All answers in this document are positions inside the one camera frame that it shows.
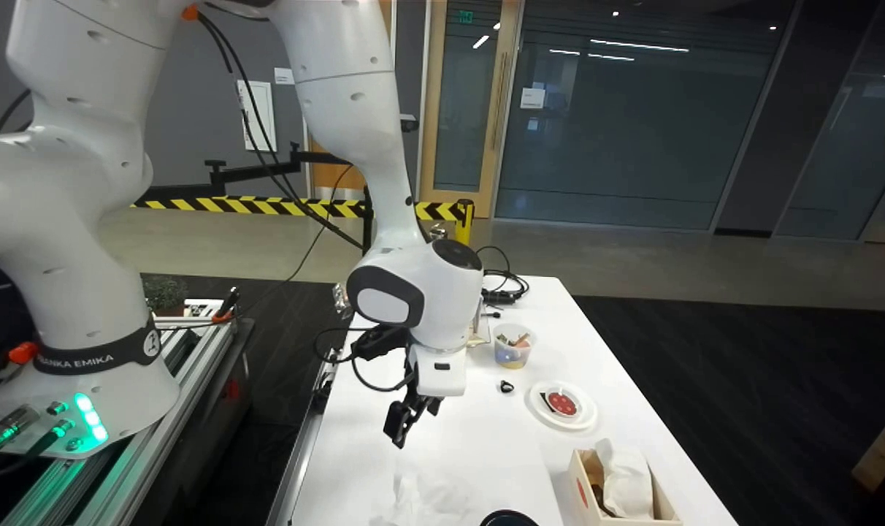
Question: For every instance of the dark blue mug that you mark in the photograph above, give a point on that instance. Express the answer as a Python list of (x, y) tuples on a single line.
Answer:
[(508, 519)]

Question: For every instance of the red black hand tools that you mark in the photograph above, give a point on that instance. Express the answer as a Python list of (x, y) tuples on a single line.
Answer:
[(227, 305)]

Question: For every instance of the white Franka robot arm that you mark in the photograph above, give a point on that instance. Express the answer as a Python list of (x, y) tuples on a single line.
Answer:
[(72, 193)]

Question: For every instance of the white sign on glass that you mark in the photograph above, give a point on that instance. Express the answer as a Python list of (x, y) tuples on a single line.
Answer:
[(534, 98)]

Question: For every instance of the white tissue wad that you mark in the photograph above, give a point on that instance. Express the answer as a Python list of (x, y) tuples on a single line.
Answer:
[(629, 479)]

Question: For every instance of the black binder clip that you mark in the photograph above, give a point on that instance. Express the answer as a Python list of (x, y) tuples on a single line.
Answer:
[(508, 387)]

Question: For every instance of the black camera stand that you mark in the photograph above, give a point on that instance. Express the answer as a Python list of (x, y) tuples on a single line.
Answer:
[(267, 174)]

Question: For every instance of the wooden door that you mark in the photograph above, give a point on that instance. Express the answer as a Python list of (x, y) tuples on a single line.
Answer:
[(325, 175)]

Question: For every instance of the light wooden plank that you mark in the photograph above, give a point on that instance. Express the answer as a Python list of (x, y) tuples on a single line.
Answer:
[(883, 454)]

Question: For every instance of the small white wall sign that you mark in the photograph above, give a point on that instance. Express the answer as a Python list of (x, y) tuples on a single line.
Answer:
[(284, 73)]

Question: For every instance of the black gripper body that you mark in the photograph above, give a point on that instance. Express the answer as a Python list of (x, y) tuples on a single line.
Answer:
[(424, 400)]

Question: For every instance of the aluminium mounting rail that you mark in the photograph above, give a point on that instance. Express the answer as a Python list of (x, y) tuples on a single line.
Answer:
[(158, 418)]

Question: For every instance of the orange stop button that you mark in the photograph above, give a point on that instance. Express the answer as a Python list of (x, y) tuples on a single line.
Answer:
[(23, 352)]

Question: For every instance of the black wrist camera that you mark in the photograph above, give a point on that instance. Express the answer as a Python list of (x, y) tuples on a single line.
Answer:
[(379, 339)]

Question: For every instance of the yellow black hazard barrier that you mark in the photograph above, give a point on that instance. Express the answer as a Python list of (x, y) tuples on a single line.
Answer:
[(267, 205)]

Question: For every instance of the open wooden box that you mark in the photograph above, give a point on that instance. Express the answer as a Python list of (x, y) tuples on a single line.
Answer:
[(583, 491)]

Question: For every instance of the white round plate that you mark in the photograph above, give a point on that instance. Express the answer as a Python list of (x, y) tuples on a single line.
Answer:
[(569, 416)]

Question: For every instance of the white wall paper sheet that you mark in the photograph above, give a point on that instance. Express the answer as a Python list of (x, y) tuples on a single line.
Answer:
[(255, 114)]

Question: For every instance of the small dark green plant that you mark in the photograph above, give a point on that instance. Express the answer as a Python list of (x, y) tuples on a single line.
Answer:
[(166, 294)]

